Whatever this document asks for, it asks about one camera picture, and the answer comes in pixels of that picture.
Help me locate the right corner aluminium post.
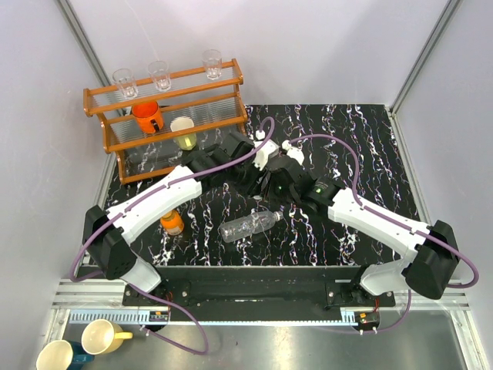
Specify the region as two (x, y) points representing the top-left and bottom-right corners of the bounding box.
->
(389, 0), (462, 115)

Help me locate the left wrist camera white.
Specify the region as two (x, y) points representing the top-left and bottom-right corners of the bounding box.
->
(253, 130), (280, 170)

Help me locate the cream blue mug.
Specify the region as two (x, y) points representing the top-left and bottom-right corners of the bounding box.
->
(35, 340), (95, 370)

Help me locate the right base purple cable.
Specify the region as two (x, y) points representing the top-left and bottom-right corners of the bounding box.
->
(319, 288), (412, 335)

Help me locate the right clear glass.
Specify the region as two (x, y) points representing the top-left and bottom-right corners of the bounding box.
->
(202, 49), (222, 80)

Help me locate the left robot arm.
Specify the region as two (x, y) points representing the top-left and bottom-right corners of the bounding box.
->
(82, 132), (279, 305)

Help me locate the clear glass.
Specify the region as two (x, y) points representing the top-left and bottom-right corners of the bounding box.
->
(112, 68), (138, 99)
(202, 49), (222, 80)
(148, 60), (171, 92)

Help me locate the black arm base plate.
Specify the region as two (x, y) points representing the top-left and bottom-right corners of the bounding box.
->
(76, 264), (397, 323)

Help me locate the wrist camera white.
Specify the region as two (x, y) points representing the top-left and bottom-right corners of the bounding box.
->
(281, 140), (304, 166)
(253, 130), (280, 170)

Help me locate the middle clear glass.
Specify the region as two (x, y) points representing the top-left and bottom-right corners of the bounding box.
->
(148, 60), (171, 92)

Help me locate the grey slotted cable duct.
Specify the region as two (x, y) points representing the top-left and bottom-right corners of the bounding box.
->
(69, 308), (357, 327)

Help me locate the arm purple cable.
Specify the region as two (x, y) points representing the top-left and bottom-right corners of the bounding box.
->
(69, 116), (275, 283)
(288, 133), (481, 288)

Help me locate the clear plastic bottle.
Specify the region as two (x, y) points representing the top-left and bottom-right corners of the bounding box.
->
(220, 210), (283, 243)

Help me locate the orange juice bottle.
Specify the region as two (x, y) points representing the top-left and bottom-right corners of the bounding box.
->
(160, 210), (184, 236)

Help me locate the corner aluminium post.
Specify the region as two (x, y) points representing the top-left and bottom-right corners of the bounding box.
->
(55, 0), (111, 87)
(389, 0), (462, 115)

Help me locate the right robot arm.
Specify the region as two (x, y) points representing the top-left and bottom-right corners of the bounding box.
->
(266, 155), (459, 306)

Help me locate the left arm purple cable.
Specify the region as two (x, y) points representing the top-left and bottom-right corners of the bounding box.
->
(69, 116), (275, 283)

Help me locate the yellow mug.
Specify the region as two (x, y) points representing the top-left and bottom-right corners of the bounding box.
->
(81, 319), (133, 355)

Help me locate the left clear glass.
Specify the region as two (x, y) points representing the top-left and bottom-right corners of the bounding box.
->
(112, 68), (138, 99)

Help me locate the orange bottle cap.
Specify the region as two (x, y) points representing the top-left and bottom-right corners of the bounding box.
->
(160, 210), (183, 228)

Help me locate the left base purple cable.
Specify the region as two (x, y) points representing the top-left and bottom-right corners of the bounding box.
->
(126, 283), (211, 355)

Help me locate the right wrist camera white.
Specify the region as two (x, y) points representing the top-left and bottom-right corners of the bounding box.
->
(281, 140), (304, 166)

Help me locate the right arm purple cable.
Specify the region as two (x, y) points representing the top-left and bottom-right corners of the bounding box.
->
(288, 133), (481, 288)

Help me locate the orange wooden shelf rack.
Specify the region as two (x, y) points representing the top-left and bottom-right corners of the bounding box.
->
(82, 59), (247, 184)

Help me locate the aluminium front rail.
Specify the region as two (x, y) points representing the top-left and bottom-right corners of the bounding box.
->
(48, 279), (492, 369)

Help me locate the orange mug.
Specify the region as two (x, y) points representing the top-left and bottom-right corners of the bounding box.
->
(131, 101), (164, 134)

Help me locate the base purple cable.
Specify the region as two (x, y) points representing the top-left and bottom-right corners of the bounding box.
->
(319, 288), (412, 335)
(126, 283), (211, 355)

